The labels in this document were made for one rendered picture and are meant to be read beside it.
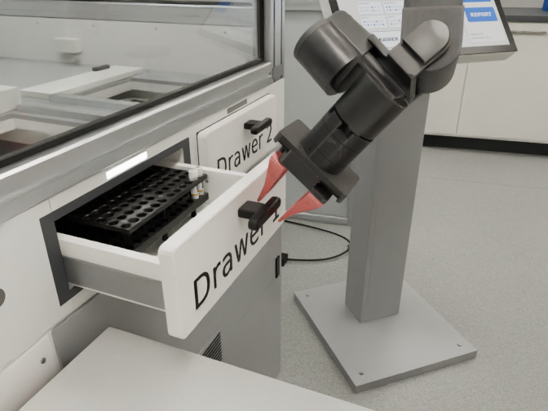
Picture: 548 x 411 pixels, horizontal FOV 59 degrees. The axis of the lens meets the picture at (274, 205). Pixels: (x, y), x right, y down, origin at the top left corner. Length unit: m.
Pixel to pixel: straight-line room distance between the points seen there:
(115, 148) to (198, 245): 0.19
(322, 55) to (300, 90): 1.75
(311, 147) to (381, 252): 1.14
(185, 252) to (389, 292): 1.33
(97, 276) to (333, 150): 0.29
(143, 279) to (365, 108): 0.29
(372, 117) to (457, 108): 3.08
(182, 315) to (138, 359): 0.11
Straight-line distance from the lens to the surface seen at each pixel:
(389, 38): 1.30
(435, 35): 0.50
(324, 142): 0.52
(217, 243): 0.54
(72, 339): 0.65
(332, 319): 1.78
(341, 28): 0.54
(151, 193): 0.65
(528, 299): 2.16
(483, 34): 1.47
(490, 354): 1.84
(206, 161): 0.79
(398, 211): 1.59
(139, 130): 0.66
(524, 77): 3.58
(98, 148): 0.60
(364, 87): 0.50
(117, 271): 0.54
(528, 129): 3.68
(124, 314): 0.71
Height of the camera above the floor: 1.16
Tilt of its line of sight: 26 degrees down
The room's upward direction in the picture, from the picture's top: straight up
